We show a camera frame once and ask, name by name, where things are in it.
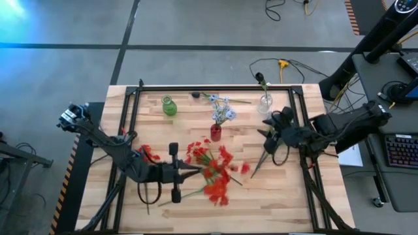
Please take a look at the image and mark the clear glass vase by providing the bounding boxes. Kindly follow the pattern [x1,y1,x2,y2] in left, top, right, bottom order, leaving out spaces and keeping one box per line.
[257,93,274,114]

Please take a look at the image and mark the laptop computer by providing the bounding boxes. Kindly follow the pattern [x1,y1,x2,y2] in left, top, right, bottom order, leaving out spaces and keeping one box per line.
[396,52,418,101]

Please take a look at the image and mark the black floor cable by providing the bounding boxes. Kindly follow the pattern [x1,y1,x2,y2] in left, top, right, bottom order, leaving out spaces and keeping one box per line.
[264,0,287,22]
[249,57,329,85]

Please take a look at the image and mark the yellow power plug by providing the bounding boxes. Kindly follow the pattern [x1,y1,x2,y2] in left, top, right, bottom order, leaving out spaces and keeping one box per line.
[278,59,291,84]

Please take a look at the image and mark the black aluminium table frame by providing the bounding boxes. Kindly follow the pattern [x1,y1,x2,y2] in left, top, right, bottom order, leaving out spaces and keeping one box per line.
[80,78,355,235]

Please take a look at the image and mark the green glass vase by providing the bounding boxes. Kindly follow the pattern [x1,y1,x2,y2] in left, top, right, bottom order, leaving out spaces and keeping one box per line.
[161,94,178,117]

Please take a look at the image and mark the black mat orange striped edge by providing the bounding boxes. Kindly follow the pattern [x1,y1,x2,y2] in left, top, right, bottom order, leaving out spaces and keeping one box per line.
[344,0,388,36]

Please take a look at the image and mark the green stem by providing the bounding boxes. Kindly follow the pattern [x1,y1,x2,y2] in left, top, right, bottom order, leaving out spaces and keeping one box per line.
[158,185,210,207]

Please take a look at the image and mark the black mat yellow striped edge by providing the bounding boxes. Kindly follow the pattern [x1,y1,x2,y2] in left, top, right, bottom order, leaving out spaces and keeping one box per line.
[48,102,106,235]

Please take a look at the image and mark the black tower fan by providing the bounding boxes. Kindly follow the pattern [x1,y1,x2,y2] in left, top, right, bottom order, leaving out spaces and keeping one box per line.
[318,0,418,102]

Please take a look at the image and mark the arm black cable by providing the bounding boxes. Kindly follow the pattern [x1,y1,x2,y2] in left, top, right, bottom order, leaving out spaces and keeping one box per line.
[137,180,163,206]
[272,145,291,166]

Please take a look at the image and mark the red glass vase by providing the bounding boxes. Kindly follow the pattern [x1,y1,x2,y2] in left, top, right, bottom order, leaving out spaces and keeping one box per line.
[210,123,223,142]

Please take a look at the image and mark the grey side desk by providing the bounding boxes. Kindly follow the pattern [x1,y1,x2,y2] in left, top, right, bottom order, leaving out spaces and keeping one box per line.
[351,52,418,213]

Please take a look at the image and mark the black pole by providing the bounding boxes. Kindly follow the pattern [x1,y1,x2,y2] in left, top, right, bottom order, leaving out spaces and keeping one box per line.
[364,18,418,65]

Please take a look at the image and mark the white paper sheet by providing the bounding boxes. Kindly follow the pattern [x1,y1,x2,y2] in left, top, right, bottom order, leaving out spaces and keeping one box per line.
[338,145,364,168]

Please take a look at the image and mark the grey metal cart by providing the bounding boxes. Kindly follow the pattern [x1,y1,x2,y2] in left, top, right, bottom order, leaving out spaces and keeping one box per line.
[0,132,54,235]

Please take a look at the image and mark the yellow floor cable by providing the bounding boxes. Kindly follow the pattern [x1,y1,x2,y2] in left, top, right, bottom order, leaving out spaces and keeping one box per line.
[303,0,321,16]

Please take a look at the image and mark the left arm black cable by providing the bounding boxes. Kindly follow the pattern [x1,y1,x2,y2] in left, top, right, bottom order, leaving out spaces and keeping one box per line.
[137,180,163,206]

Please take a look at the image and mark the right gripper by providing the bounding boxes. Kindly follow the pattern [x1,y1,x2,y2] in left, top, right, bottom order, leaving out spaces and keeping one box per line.
[257,106,314,156]

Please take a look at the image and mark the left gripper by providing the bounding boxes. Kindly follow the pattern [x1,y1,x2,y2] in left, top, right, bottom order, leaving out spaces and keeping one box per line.
[143,142,202,204]

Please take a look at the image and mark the black keyboard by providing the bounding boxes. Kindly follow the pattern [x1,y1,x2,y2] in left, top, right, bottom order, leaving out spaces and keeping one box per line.
[384,134,418,170]

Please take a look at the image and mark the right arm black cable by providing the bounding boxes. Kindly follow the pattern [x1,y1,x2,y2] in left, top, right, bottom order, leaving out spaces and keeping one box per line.
[272,145,291,166]

